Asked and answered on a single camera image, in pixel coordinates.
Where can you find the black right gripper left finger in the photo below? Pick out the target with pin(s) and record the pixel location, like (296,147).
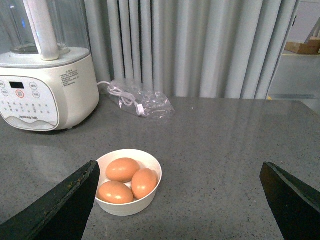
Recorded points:
(60,214)

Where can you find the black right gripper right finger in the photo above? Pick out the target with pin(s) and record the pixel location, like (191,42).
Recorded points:
(295,205)

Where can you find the brown egg bowl front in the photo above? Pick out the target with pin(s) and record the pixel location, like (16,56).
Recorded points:
(114,192)

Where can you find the brown egg bowl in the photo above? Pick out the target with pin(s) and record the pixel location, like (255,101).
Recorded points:
(143,183)
(122,170)
(114,192)

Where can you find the brown egg bowl left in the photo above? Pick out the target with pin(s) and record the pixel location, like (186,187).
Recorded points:
(122,170)

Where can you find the brown egg bowl right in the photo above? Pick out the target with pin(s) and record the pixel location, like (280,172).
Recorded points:
(143,183)

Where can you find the cardboard box in background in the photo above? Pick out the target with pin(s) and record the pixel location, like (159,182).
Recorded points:
(312,47)

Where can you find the white round bowl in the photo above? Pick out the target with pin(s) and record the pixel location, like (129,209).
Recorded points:
(145,160)

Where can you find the white Joyoung blender appliance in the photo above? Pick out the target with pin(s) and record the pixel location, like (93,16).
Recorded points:
(47,76)

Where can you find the clear plastic bag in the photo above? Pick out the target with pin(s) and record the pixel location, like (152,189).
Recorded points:
(132,97)

